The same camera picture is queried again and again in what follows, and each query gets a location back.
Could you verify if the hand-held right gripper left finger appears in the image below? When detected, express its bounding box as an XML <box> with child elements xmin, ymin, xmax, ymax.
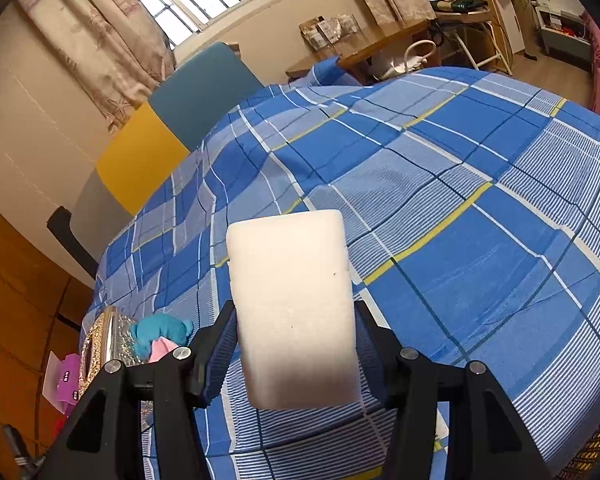
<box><xmin>40</xmin><ymin>300</ymin><xmax>242</xmax><ymax>480</ymax></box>

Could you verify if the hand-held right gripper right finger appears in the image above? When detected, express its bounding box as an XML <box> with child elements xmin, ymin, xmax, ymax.
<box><xmin>352</xmin><ymin>300</ymin><xmax>553</xmax><ymax>480</ymax></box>

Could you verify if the multicoloured padded headboard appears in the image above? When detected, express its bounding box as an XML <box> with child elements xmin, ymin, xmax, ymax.
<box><xmin>47</xmin><ymin>42</ymin><xmax>263</xmax><ymax>281</ymax></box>

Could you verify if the silver ornate box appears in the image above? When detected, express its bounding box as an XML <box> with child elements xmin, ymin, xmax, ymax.
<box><xmin>77</xmin><ymin>306</ymin><xmax>155</xmax><ymax>431</ymax></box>

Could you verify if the woven mat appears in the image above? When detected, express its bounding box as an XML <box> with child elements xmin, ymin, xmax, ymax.
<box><xmin>555</xmin><ymin>410</ymin><xmax>600</xmax><ymax>480</ymax></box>

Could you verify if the pink cloth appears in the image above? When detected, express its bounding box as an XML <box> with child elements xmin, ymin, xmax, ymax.
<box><xmin>147</xmin><ymin>337</ymin><xmax>177</xmax><ymax>365</ymax></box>

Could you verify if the white sponge block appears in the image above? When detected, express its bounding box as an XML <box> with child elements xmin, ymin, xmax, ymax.
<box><xmin>226</xmin><ymin>208</ymin><xmax>361</xmax><ymax>409</ymax></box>

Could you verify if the white appliance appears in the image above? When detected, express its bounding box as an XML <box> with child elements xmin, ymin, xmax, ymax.
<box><xmin>372</xmin><ymin>40</ymin><xmax>438</xmax><ymax>81</ymax></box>

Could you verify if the purple packet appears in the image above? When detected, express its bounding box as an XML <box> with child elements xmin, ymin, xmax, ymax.
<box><xmin>44</xmin><ymin>351</ymin><xmax>83</xmax><ymax>413</ymax></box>

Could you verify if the wooden desk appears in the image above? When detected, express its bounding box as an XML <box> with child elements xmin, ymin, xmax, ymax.
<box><xmin>285</xmin><ymin>17</ymin><xmax>431</xmax><ymax>83</ymax></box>

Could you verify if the clear desk organiser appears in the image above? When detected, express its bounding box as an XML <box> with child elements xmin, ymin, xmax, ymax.
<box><xmin>300</xmin><ymin>12</ymin><xmax>358</xmax><ymax>51</ymax></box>

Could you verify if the blue plaid bedsheet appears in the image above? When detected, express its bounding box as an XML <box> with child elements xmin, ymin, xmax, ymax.
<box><xmin>94</xmin><ymin>56</ymin><xmax>600</xmax><ymax>480</ymax></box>

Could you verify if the white cabinet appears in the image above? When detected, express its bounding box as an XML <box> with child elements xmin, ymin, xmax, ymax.
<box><xmin>482</xmin><ymin>0</ymin><xmax>528</xmax><ymax>56</ymax></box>

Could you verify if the teal cloth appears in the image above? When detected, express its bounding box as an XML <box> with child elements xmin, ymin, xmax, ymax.
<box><xmin>129</xmin><ymin>312</ymin><xmax>195</xmax><ymax>362</ymax></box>

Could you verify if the grey storage box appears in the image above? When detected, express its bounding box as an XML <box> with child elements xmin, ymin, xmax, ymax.
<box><xmin>535</xmin><ymin>2</ymin><xmax>593</xmax><ymax>63</ymax></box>

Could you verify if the green tool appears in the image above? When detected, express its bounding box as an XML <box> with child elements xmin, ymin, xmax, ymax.
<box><xmin>430</xmin><ymin>0</ymin><xmax>488</xmax><ymax>13</ymax></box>

